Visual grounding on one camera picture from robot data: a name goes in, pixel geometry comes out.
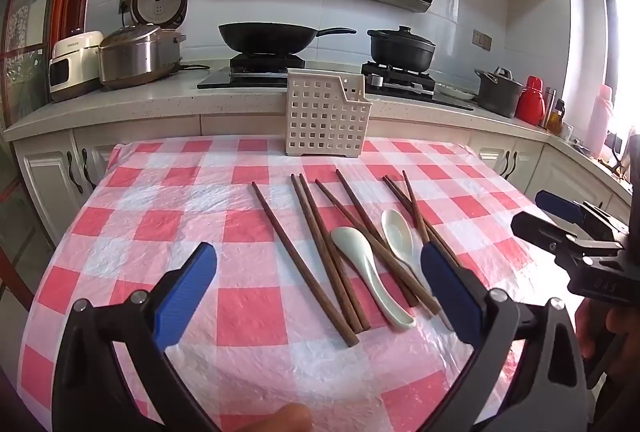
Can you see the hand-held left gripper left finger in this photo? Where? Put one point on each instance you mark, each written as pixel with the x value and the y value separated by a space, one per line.
pixel 187 292

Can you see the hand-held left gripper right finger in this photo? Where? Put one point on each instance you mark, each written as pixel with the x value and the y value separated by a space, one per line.
pixel 445 287

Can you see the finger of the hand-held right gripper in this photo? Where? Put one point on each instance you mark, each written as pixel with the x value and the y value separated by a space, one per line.
pixel 537 227
pixel 557 206

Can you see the white ceramic spoon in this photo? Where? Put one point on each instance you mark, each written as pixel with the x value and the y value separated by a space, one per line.
pixel 350 242
pixel 397 232

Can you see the white perforated utensil basket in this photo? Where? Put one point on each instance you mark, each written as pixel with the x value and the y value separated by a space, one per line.
pixel 320 122

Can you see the person's right hand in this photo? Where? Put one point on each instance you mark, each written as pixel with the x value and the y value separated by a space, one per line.
pixel 584 327

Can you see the person's left hand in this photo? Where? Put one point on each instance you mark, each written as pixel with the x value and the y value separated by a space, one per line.
pixel 280 419

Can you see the red white checkered tablecloth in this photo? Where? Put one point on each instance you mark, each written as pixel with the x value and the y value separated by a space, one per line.
pixel 240 312

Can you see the oil bottle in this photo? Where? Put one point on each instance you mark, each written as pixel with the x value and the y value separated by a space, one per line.
pixel 554 119

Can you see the pink water bottle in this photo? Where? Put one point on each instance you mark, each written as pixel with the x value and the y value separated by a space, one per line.
pixel 600 122

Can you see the red thermos jug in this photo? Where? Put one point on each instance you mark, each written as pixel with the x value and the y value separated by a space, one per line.
pixel 530 104

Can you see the grey stock pot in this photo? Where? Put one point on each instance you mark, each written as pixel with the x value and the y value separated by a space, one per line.
pixel 495 94

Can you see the white kitchen counter cabinet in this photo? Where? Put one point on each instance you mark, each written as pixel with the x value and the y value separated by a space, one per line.
pixel 45 172

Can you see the black gas stove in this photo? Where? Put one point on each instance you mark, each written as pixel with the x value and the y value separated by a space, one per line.
pixel 220 79

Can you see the black pot with lid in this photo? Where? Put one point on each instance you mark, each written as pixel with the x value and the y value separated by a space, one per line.
pixel 400 52

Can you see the steel rice cooker open lid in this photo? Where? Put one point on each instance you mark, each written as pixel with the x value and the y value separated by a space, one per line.
pixel 135 57

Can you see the white countertop cooker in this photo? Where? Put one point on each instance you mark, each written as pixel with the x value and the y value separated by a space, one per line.
pixel 75 62

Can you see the black wok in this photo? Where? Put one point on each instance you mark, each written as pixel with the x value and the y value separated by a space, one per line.
pixel 270 39

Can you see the glass sliding door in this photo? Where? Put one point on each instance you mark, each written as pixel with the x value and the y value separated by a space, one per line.
pixel 25 37

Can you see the wall switch plate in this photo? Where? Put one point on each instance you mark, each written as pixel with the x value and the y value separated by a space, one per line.
pixel 482 39

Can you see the wall power outlet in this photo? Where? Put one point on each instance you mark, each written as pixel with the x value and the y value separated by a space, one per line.
pixel 125 4

